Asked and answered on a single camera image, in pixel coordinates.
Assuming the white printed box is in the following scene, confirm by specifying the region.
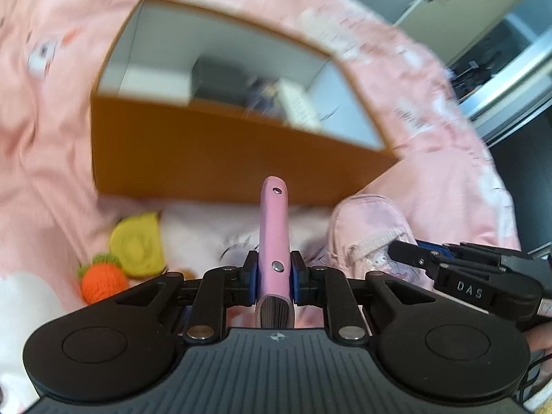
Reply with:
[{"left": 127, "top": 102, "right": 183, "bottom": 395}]
[{"left": 278, "top": 78, "right": 325, "bottom": 132}]

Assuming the orange cardboard box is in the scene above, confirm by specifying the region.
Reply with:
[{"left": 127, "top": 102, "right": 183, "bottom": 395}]
[{"left": 89, "top": 0, "right": 400, "bottom": 208}]

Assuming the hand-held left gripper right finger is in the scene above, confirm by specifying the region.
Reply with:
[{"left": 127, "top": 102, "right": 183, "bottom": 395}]
[{"left": 290, "top": 250, "right": 433, "bottom": 342}]

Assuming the white cabinet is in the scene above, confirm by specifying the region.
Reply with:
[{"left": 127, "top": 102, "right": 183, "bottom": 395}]
[{"left": 394, "top": 0, "right": 552, "bottom": 144}]

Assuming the blue packet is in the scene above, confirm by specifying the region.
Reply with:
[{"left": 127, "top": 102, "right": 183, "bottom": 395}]
[{"left": 247, "top": 81, "right": 286, "bottom": 118}]

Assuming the black cable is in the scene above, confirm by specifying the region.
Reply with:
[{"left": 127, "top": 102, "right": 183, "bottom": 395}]
[{"left": 513, "top": 351, "right": 552, "bottom": 403}]

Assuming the yellow crochet lemon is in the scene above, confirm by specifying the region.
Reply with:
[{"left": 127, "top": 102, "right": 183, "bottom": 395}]
[{"left": 108, "top": 211, "right": 167, "bottom": 279}]

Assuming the pink zipper pouch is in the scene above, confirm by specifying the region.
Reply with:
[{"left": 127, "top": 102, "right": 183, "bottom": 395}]
[{"left": 325, "top": 194, "right": 437, "bottom": 295}]

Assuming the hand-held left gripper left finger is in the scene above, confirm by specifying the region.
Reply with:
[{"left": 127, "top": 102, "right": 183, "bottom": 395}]
[{"left": 113, "top": 250, "right": 259, "bottom": 342}]

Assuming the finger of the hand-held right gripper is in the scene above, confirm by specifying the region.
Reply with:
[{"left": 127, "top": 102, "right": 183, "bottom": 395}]
[
  {"left": 387, "top": 240, "right": 440, "bottom": 274},
  {"left": 416, "top": 239, "right": 465, "bottom": 256}
]

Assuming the pink cloud printed blanket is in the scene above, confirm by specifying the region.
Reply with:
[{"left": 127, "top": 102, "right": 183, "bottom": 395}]
[{"left": 0, "top": 0, "right": 523, "bottom": 414}]

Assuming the orange crochet carrot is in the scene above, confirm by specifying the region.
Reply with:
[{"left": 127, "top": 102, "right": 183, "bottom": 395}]
[{"left": 77, "top": 252, "right": 130, "bottom": 308}]

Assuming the person's right hand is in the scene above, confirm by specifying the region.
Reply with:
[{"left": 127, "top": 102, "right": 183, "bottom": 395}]
[{"left": 527, "top": 324, "right": 552, "bottom": 354}]

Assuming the pink fan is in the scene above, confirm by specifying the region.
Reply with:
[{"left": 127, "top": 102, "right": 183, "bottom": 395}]
[{"left": 254, "top": 176, "right": 296, "bottom": 329}]

